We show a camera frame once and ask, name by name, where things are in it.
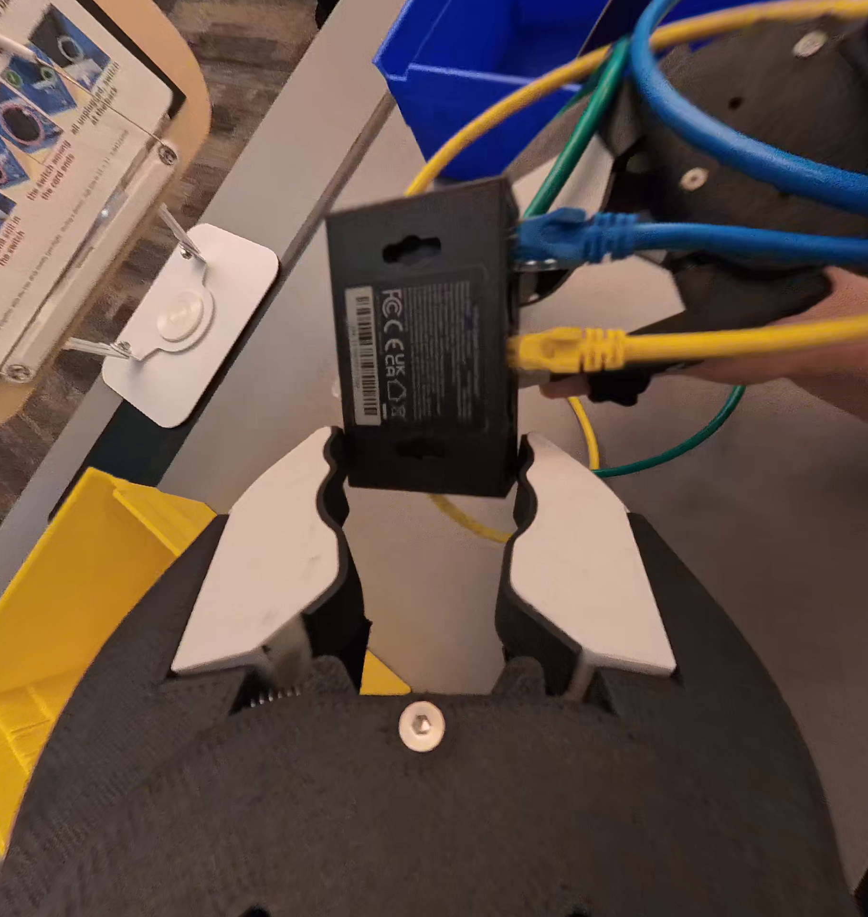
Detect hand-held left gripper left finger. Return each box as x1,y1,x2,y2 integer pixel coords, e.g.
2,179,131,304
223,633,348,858
170,426,370,689

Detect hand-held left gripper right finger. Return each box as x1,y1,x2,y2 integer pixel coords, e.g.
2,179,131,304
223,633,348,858
496,432,677,699

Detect blue ethernet cable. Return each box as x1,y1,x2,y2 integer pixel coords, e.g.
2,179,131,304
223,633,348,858
509,0,868,272

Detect green ethernet cable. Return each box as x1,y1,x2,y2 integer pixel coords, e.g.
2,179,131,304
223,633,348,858
523,36,746,480

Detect yellow plastic bin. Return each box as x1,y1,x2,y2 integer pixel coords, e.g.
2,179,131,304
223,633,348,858
0,467,411,857

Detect yellow ethernet cable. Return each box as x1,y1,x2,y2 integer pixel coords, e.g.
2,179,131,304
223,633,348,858
405,0,868,544

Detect black network switch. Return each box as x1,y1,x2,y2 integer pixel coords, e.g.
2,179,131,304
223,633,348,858
325,178,522,499

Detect blue plastic bin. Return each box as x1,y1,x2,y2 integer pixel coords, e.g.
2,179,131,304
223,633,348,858
374,0,700,181

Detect person's right hand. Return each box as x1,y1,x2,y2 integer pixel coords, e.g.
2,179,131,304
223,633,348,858
540,271,868,431

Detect white board stand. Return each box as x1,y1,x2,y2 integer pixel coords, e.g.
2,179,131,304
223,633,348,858
62,204,280,429

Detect instruction poster board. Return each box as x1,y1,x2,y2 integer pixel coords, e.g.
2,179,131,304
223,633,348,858
0,0,212,432

